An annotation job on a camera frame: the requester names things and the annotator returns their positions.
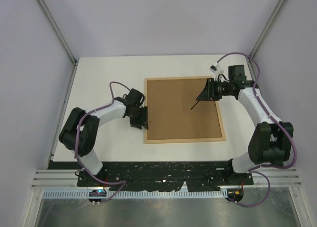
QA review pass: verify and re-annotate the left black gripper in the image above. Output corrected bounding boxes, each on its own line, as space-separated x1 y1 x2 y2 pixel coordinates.
128 105 149 129

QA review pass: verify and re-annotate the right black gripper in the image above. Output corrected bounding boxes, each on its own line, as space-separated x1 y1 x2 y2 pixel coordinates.
197 78 231 101

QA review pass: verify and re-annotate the wooden picture frame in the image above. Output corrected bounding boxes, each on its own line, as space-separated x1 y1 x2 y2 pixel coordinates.
144 76 226 144

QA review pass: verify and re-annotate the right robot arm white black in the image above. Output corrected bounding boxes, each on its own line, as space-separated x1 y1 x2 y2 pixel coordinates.
196 65 297 186

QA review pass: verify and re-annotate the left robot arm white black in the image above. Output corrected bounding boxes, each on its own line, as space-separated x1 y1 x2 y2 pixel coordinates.
59 88 149 186

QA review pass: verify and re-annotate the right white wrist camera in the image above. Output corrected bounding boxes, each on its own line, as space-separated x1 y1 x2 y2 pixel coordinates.
210 62 224 80

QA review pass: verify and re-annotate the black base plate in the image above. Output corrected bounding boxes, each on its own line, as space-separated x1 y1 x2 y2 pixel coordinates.
75 161 254 192

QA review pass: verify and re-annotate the slotted grey cable duct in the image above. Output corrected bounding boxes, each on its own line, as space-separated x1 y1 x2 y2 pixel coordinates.
42 188 227 199

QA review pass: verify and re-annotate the aluminium front rail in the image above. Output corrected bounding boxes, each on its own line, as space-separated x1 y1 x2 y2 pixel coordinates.
31 168 302 189

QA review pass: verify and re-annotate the left aluminium frame post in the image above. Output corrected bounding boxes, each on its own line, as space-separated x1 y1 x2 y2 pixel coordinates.
35 0 77 65

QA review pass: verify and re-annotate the aluminium frame post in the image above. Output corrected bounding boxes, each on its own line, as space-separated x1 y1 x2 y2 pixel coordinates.
35 0 77 65
250 0 289 58

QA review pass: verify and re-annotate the right aluminium frame post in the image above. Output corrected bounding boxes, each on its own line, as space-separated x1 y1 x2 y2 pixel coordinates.
250 0 289 58

